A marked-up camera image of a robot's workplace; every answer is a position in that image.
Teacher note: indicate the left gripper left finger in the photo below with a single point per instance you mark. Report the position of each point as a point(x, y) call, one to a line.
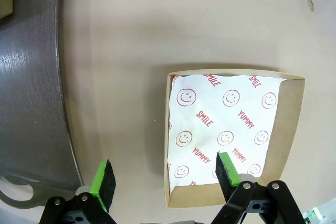
point(102, 182)

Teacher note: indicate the dark brown plastic tray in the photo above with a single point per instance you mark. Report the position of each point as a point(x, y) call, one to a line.
point(26, 77)

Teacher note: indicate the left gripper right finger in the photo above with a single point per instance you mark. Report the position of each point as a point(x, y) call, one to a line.
point(262, 203)

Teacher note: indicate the white printed paper liner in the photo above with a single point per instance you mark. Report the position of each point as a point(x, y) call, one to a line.
point(210, 103)

